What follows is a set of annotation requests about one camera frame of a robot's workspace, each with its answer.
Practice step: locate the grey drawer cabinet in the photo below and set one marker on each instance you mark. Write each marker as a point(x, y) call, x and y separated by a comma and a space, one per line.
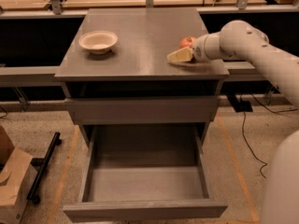
point(137, 65)

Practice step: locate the closed grey top drawer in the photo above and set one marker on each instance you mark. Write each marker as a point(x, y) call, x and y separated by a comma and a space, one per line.
point(142, 110)

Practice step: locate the red apple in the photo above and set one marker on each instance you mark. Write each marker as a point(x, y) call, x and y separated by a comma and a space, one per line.
point(187, 42)

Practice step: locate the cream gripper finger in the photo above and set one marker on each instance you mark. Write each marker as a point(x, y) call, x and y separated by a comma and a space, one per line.
point(180, 56)

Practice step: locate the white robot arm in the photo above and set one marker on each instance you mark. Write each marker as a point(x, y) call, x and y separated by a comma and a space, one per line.
point(239, 40)

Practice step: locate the open grey middle drawer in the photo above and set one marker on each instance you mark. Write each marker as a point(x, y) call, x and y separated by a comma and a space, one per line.
point(142, 172)

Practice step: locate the black metal bar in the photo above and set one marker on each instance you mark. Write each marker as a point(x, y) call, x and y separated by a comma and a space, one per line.
point(41, 165)

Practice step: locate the black floor power box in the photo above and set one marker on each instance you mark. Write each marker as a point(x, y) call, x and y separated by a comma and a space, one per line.
point(238, 104)

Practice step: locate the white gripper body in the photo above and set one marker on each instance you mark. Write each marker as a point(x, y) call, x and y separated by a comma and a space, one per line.
point(199, 50)

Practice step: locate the white paper bowl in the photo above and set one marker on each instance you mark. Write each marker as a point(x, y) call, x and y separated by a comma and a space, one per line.
point(98, 42)

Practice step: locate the cardboard box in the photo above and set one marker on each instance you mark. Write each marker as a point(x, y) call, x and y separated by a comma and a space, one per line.
point(16, 179)

